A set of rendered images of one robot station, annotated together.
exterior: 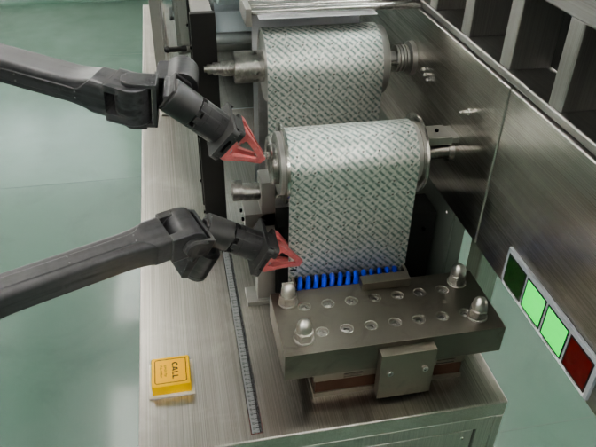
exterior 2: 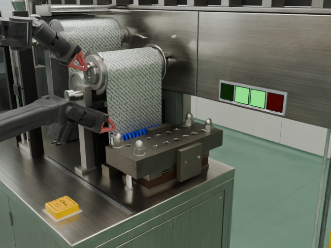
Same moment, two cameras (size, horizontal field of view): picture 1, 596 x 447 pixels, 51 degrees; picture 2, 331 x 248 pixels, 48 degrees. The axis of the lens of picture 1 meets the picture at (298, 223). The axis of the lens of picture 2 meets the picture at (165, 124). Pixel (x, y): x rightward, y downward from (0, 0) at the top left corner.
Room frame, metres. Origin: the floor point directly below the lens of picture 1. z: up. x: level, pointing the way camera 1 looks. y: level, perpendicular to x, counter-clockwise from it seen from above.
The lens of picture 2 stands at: (-0.17, 0.45, 1.48)
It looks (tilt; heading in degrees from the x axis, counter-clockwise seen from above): 19 degrees down; 329
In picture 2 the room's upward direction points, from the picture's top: straight up
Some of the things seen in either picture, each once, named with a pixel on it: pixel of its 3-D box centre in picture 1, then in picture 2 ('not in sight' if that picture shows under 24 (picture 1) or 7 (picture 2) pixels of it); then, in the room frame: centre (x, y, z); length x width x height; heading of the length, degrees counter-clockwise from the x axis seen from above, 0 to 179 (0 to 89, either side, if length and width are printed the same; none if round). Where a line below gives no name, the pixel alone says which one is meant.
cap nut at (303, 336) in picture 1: (304, 329); (139, 147); (0.77, -0.01, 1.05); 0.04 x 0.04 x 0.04
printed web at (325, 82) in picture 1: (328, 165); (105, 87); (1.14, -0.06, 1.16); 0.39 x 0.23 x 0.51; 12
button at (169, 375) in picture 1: (171, 374); (61, 207); (0.78, 0.23, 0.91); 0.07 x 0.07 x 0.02; 12
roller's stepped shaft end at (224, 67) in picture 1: (218, 68); (34, 42); (1.21, 0.17, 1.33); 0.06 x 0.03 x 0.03; 102
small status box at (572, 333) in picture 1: (545, 317); (250, 96); (0.67, -0.36, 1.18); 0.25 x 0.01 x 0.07; 12
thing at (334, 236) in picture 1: (349, 239); (136, 110); (0.95, -0.10, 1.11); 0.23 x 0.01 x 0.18; 102
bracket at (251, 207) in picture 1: (257, 241); (82, 129); (1.01, 0.08, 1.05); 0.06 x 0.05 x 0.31; 102
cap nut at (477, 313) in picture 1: (479, 307); (208, 124); (0.83, -0.33, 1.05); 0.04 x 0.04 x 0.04
